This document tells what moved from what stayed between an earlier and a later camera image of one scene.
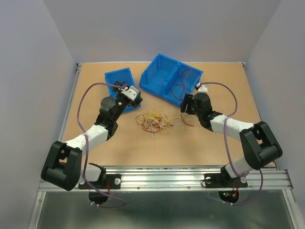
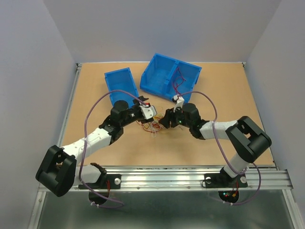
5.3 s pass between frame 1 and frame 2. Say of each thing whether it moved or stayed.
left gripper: moved
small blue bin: stayed
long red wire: moved
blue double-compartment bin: stayed
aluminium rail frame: stayed
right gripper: moved
